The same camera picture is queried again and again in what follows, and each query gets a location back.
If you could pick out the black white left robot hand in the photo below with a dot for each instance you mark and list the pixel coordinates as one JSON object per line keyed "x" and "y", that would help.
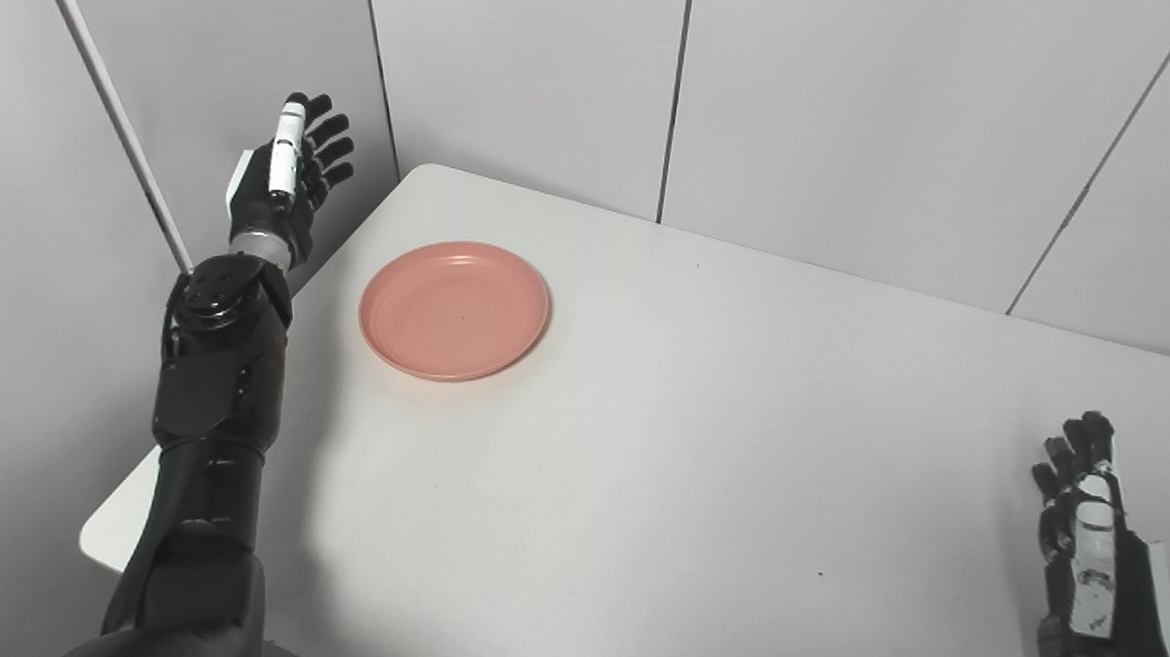
{"x": 268, "y": 205}

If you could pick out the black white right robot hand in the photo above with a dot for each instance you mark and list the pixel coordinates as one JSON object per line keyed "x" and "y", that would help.
{"x": 1125, "y": 601}

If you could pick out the pink round plate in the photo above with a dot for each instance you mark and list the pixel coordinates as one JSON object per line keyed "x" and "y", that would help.
{"x": 454, "y": 312}

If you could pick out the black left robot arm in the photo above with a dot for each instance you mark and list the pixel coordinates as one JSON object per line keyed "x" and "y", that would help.
{"x": 209, "y": 408}

